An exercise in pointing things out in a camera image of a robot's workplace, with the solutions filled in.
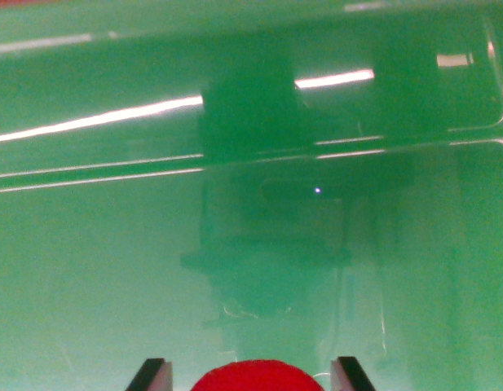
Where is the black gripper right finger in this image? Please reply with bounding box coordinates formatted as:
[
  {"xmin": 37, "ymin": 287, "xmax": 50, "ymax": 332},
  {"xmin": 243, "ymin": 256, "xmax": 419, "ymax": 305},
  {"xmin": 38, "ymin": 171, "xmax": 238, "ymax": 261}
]
[{"xmin": 329, "ymin": 356, "xmax": 377, "ymax": 391}]

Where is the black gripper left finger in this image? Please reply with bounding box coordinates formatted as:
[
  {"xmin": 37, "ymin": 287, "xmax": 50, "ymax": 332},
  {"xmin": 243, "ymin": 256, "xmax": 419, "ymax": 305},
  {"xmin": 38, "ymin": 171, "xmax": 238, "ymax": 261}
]
[{"xmin": 125, "ymin": 358, "xmax": 174, "ymax": 391}]

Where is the red strawberry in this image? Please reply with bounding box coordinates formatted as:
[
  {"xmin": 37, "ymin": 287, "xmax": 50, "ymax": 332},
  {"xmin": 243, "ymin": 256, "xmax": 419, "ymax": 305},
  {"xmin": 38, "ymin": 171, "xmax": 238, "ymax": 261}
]
[{"xmin": 191, "ymin": 358, "xmax": 325, "ymax": 391}]

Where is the green plastic bin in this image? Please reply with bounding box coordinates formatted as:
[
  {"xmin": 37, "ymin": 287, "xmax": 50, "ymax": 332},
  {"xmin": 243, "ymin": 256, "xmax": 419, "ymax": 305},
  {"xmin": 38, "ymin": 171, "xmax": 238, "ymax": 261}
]
[{"xmin": 0, "ymin": 0, "xmax": 503, "ymax": 391}]

